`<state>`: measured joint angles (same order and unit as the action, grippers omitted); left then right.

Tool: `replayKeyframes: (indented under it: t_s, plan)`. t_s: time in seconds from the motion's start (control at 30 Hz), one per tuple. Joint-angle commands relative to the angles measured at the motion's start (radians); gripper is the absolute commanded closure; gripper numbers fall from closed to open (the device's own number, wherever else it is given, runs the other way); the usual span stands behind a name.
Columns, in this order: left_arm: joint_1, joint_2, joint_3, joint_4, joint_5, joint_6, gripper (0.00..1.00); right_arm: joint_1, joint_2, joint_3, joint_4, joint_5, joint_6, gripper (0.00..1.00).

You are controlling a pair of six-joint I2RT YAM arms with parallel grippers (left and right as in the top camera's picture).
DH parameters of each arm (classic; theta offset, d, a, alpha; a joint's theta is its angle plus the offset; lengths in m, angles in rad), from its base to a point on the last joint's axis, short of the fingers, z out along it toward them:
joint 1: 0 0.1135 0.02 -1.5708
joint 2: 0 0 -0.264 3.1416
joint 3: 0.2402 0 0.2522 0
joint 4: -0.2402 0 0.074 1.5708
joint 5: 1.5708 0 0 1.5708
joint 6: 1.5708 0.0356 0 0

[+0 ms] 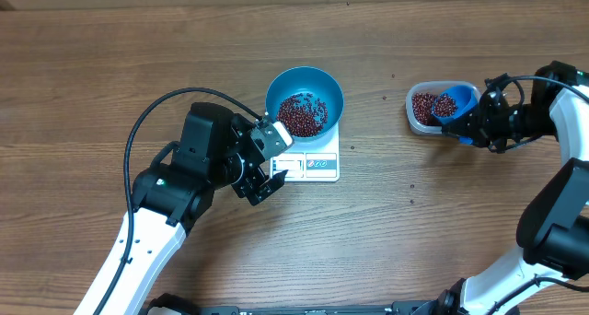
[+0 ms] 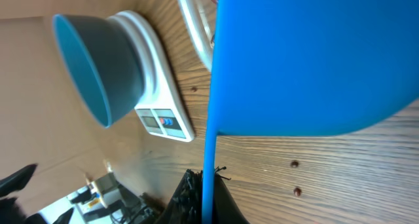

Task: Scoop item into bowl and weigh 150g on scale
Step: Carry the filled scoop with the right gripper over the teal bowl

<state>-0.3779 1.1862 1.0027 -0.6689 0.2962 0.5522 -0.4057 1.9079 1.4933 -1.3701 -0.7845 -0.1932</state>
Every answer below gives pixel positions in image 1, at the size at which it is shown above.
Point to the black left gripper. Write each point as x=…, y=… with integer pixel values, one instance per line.
x=251, y=186

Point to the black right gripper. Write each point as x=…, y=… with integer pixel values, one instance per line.
x=481, y=128

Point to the blue plastic measuring scoop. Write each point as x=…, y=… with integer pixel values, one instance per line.
x=465, y=103

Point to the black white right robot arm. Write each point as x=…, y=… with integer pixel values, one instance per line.
x=552, y=234

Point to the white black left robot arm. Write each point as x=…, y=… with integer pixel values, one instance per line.
x=217, y=148

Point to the white digital kitchen scale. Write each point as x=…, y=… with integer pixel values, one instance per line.
x=316, y=161

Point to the red beans in bowl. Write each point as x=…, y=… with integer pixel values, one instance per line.
x=303, y=115

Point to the teal metal bowl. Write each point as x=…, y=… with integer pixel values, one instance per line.
x=306, y=79

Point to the clear plastic bean container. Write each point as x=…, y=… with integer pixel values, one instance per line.
x=435, y=88

